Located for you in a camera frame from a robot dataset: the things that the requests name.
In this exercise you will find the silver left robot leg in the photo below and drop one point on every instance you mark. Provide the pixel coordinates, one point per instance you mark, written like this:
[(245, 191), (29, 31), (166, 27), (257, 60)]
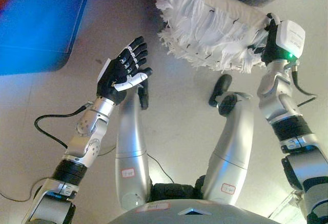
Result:
[(130, 142)]

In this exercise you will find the grey robot torso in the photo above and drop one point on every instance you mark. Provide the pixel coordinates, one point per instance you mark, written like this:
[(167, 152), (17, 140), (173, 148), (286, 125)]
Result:
[(179, 211)]

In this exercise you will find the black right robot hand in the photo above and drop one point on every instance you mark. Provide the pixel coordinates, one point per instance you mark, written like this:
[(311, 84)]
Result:
[(287, 39)]

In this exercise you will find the white fringed pillow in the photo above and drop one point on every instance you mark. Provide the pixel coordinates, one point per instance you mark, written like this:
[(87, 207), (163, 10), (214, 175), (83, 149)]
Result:
[(212, 31)]

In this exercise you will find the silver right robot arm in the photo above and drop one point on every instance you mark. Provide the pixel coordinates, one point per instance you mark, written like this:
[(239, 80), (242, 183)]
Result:
[(284, 103)]

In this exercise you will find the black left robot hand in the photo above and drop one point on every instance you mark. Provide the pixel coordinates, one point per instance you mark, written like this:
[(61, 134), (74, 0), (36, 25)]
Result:
[(118, 78)]

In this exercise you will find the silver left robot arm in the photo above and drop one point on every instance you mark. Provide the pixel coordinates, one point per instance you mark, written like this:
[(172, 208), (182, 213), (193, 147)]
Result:
[(84, 142)]

